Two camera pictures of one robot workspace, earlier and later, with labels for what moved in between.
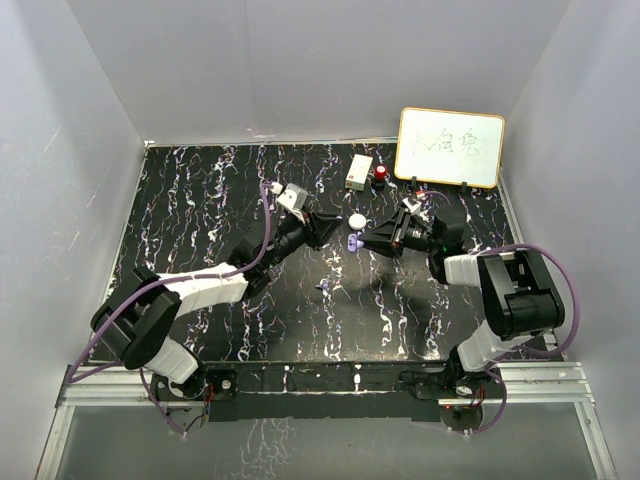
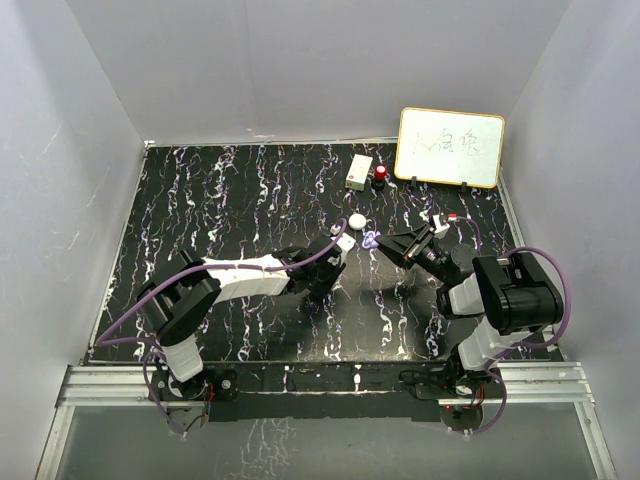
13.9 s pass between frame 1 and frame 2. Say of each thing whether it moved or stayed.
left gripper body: moved
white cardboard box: stayed
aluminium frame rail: stayed
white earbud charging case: stayed
